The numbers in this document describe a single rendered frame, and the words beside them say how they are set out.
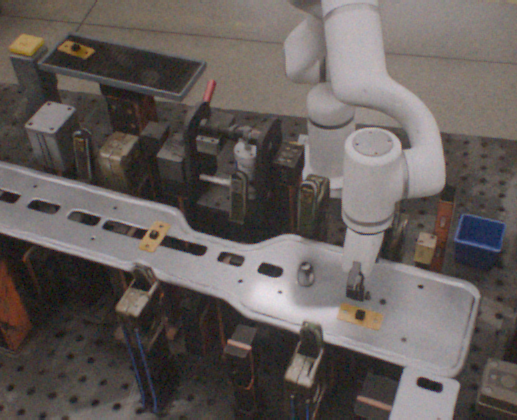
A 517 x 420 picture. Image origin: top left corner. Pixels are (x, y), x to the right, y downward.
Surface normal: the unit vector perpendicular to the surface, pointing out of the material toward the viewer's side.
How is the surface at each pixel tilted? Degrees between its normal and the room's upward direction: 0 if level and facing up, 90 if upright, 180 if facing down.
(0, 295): 90
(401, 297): 0
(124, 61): 0
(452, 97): 0
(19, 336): 90
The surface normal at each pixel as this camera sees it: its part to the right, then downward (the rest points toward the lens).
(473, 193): -0.04, -0.69
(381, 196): 0.26, 0.69
